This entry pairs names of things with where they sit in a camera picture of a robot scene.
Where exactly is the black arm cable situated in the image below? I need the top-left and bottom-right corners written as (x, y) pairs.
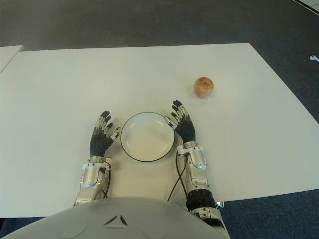
top-left (167, 151), bottom-right (187, 202)
top-left (99, 161), bottom-right (112, 200)

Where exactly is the white side table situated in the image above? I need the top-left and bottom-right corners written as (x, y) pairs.
top-left (0, 44), bottom-right (24, 73)

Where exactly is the white plate black rim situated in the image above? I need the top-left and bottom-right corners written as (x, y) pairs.
top-left (120, 112), bottom-right (176, 163)

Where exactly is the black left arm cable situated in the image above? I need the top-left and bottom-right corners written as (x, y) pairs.
top-left (99, 161), bottom-right (112, 200)

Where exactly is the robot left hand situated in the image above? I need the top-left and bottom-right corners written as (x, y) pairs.
top-left (89, 110), bottom-right (122, 158)

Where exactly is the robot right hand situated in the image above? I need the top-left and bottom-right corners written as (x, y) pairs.
top-left (164, 99), bottom-right (199, 145)

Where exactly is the grey robot torso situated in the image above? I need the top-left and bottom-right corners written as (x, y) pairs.
top-left (0, 196), bottom-right (230, 239)

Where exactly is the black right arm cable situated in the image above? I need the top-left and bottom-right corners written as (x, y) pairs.
top-left (167, 151), bottom-right (187, 202)

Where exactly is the red yellow apple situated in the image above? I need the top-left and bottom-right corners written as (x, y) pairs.
top-left (193, 76), bottom-right (214, 99)

